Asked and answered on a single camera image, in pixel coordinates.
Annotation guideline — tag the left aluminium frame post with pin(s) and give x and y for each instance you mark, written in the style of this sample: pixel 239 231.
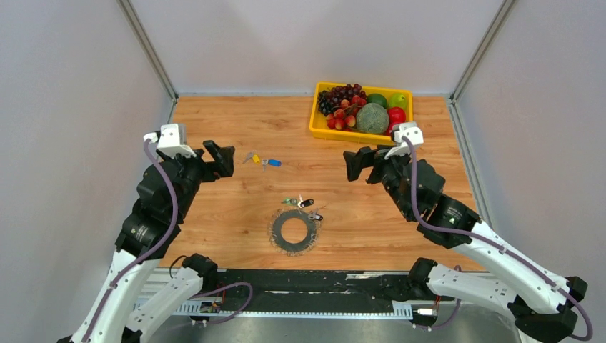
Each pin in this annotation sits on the left aluminium frame post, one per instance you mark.
pixel 142 37

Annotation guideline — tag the green netted melon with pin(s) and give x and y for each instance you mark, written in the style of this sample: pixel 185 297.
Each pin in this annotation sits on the green netted melon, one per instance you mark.
pixel 372 119

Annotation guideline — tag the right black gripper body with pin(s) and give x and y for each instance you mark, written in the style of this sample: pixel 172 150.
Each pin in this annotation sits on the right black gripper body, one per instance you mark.
pixel 386 171

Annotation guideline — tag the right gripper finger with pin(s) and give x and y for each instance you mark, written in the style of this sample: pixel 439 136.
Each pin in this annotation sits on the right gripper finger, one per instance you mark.
pixel 353 171
pixel 365 156

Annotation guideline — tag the yellow tagged key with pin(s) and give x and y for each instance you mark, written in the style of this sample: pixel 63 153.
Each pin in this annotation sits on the yellow tagged key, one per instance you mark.
pixel 252 156

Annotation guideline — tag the dark grape bunch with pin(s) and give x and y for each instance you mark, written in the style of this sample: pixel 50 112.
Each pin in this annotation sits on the dark grape bunch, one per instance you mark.
pixel 340 97

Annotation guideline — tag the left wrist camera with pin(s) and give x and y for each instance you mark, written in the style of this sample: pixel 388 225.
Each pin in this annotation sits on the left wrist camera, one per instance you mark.
pixel 171 141

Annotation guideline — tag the light green pear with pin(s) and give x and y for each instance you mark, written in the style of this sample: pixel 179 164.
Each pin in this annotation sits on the light green pear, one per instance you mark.
pixel 398 100

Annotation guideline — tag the aluminium frame post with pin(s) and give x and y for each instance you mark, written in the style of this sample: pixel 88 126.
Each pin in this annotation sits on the aluminium frame post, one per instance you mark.
pixel 142 37
pixel 485 43

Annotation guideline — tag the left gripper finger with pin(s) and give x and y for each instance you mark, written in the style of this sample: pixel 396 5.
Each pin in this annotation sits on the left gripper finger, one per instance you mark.
pixel 221 169
pixel 220 154

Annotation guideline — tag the black tagged key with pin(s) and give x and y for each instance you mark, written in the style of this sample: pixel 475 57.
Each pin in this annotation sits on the black tagged key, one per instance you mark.
pixel 314 215
pixel 303 203

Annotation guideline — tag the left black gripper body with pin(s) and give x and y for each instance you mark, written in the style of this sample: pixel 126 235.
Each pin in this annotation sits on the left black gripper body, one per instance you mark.
pixel 194 169

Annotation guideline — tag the blue tagged key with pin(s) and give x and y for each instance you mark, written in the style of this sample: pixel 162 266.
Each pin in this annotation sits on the blue tagged key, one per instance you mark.
pixel 270 162

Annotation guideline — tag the dark green lime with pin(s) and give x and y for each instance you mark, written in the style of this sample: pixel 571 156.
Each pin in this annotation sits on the dark green lime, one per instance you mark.
pixel 378 99

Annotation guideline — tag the right aluminium frame post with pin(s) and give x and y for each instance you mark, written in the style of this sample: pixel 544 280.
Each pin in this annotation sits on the right aluminium frame post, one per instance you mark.
pixel 485 43

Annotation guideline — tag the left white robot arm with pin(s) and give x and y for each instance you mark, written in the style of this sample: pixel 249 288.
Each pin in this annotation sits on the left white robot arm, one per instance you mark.
pixel 166 193

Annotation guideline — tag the pink red peach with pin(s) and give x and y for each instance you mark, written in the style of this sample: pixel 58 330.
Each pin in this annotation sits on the pink red peach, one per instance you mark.
pixel 390 128

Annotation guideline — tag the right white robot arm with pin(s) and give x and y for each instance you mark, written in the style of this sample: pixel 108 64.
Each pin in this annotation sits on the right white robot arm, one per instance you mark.
pixel 540 303

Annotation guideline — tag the red cherry bunch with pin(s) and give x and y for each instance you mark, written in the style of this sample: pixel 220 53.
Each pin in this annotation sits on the red cherry bunch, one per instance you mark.
pixel 342 114

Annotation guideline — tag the red apple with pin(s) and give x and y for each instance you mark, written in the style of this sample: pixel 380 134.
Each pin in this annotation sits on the red apple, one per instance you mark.
pixel 397 115

